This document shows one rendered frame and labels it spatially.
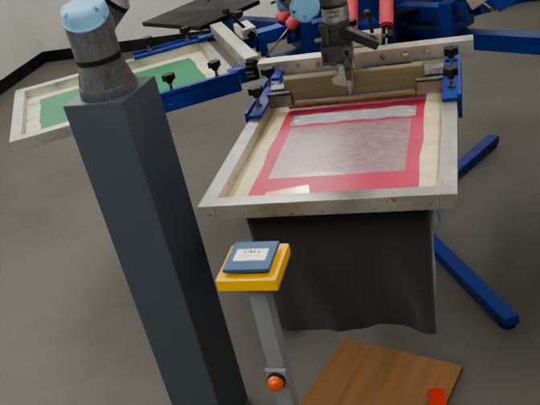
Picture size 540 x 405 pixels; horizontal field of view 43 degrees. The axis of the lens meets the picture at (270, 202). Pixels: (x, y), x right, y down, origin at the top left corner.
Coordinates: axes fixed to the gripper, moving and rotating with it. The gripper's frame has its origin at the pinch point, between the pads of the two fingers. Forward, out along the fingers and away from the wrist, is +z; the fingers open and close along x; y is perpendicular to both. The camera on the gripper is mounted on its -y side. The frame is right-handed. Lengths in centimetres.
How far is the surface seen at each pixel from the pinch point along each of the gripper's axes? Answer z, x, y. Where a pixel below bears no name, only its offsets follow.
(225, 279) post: 6, 84, 16
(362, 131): 5.4, 19.2, -3.9
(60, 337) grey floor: 100, -3, 140
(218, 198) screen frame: 2, 57, 25
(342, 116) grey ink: 4.6, 9.5, 2.6
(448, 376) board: 99, 16, -20
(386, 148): 5.4, 30.5, -11.6
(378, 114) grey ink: 4.8, 10.3, -7.7
